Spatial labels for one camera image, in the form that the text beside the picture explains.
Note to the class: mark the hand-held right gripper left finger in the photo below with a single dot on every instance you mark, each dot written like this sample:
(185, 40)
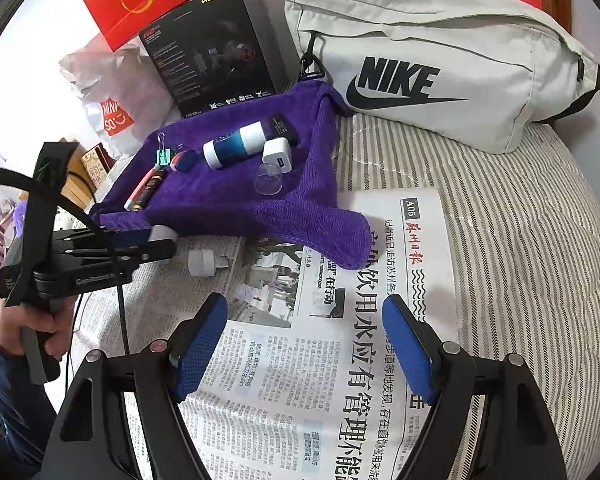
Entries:
(200, 345)

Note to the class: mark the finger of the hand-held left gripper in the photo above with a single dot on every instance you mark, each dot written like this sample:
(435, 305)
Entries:
(130, 235)
(155, 251)

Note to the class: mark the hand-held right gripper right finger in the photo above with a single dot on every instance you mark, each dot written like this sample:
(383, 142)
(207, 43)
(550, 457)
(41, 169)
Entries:
(412, 350)

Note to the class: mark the small white bottle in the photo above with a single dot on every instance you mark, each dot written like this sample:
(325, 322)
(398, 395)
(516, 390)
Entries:
(162, 234)

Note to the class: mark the pink tube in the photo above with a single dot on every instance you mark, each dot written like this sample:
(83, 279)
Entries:
(139, 191)

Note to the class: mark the small white usb adapter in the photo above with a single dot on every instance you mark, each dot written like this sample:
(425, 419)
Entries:
(202, 261)

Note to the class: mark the dark box gold print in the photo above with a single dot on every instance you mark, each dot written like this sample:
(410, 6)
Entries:
(153, 186)

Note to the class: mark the pink jar blue lid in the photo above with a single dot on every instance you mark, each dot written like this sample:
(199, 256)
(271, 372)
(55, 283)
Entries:
(182, 161)

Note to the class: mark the blue and white bottle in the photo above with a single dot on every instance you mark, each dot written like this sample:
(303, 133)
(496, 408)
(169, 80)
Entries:
(230, 147)

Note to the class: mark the clear plastic cap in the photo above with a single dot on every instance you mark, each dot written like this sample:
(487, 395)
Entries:
(270, 180)

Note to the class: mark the white usb charger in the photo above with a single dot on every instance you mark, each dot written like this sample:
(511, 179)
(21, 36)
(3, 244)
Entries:
(275, 152)

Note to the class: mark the person's left forearm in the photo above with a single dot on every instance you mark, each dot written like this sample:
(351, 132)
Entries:
(10, 400)

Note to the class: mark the person's left hand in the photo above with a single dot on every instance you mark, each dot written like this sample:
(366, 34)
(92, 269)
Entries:
(15, 320)

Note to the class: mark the newspaper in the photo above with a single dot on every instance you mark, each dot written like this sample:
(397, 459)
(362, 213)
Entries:
(330, 360)

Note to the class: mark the green binder clip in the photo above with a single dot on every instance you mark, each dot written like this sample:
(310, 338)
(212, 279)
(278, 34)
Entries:
(162, 156)

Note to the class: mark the purple towel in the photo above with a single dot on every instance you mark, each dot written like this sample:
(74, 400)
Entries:
(240, 205)

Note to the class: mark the white shopping bag red logo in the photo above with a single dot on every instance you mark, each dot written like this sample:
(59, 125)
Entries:
(115, 110)

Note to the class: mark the black product box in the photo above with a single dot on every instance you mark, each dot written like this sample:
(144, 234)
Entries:
(205, 60)

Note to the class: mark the red gift bag gold print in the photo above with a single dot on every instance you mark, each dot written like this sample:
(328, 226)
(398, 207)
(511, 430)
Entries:
(130, 15)

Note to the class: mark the grey sling bag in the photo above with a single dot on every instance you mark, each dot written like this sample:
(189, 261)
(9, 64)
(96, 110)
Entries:
(455, 35)

